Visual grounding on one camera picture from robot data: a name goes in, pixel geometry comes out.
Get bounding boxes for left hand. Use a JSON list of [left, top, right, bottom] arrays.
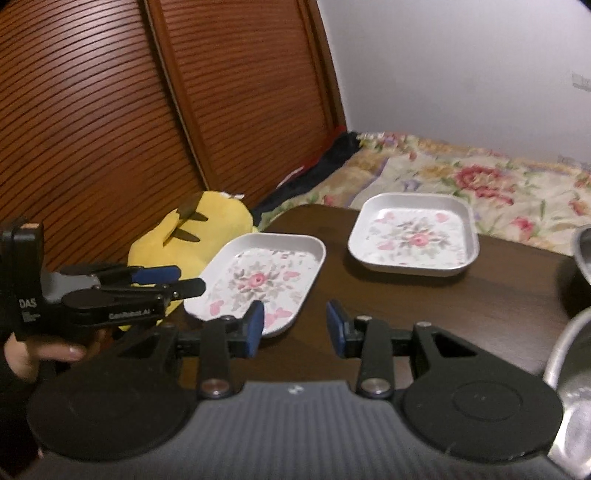
[[2, 330, 107, 383]]

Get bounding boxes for near left floral square plate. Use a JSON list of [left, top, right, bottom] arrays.
[[183, 233, 327, 338]]

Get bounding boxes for floral square plate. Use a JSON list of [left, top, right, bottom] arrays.
[[183, 233, 327, 338], [348, 193, 480, 278]]

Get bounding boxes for yellow plush toy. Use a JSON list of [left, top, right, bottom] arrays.
[[127, 191, 256, 280]]

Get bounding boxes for far floral square plate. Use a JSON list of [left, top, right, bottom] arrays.
[[348, 193, 480, 278]]

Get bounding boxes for dark clothes on bed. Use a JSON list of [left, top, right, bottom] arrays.
[[250, 131, 360, 228]]

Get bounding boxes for wooden louvered wardrobe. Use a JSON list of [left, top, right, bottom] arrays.
[[1, 0, 346, 268]]

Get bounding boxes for large steel bowl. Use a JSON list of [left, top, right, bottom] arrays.
[[543, 308, 591, 479]]

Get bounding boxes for floral bed quilt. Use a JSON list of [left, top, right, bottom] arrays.
[[259, 132, 590, 255]]

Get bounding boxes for far steel bowl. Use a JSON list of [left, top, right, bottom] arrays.
[[572, 225, 591, 284]]

